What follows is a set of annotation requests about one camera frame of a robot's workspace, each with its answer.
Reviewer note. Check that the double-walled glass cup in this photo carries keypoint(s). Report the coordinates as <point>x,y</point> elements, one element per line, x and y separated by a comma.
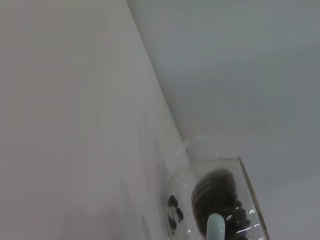
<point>190,175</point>

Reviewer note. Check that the coffee beans in glass base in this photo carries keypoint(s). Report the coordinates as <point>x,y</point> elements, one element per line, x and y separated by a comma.
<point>172,201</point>

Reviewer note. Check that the pile of coffee beans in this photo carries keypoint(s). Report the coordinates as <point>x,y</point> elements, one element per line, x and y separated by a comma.
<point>217,190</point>

